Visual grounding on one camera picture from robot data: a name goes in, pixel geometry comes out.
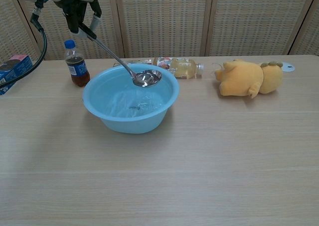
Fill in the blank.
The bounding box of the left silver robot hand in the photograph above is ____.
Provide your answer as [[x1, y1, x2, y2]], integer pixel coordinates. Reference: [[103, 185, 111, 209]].
[[53, 0, 103, 39]]

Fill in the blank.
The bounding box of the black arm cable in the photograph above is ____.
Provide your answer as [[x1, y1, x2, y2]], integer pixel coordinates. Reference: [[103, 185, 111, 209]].
[[0, 0, 48, 90]]

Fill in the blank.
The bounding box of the cola bottle blue cap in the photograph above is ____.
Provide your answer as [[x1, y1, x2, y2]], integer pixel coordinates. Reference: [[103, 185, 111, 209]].
[[64, 39, 91, 88]]

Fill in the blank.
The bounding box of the light blue plastic basin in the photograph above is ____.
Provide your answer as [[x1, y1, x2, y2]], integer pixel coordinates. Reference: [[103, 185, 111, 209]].
[[82, 63, 180, 134]]

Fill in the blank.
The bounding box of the yellow tea bottle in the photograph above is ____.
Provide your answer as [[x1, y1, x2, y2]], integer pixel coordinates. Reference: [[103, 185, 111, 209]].
[[153, 56, 205, 80]]

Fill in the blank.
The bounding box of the stainless steel ladle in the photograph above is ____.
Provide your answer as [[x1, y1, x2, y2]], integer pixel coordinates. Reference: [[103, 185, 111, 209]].
[[79, 21, 163, 88]]

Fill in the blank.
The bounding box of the woven folding screen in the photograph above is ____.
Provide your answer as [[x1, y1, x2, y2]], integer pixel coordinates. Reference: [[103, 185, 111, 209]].
[[0, 0, 319, 61]]

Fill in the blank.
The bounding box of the yellow plush toy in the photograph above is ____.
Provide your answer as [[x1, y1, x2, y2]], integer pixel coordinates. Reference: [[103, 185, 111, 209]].
[[214, 59, 284, 99]]

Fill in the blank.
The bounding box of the blue cookie box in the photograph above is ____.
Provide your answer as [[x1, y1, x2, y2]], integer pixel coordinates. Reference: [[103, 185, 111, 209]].
[[0, 54, 34, 96]]

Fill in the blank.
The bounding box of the white round table disc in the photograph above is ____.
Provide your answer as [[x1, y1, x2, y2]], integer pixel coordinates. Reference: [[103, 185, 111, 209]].
[[280, 61, 297, 74]]

